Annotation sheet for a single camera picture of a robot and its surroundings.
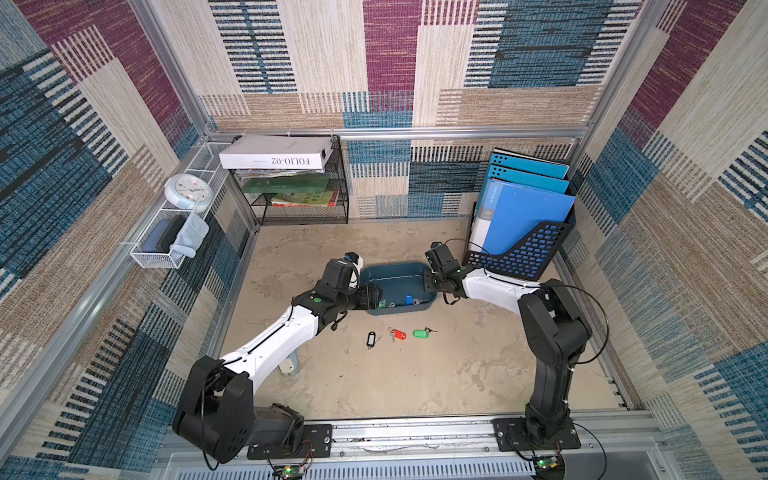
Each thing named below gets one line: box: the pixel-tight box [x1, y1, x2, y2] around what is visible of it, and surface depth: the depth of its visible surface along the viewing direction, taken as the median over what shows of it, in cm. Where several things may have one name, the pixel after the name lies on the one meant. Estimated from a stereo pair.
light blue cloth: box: [170, 212, 210, 265], surface depth 69 cm
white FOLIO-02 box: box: [218, 135, 334, 170], surface depth 81 cm
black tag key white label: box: [366, 331, 383, 350], surface depth 92 cm
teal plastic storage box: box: [360, 262, 438, 315], surface depth 99 cm
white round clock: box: [164, 173, 214, 213], surface depth 76 cm
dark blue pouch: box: [142, 214, 187, 253], surface depth 67 cm
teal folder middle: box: [487, 164, 569, 193], surface depth 93 cm
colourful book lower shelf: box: [271, 188, 340, 208], surface depth 101 cm
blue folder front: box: [469, 180, 576, 254], surface depth 91 cm
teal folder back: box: [490, 148, 571, 179], surface depth 97 cm
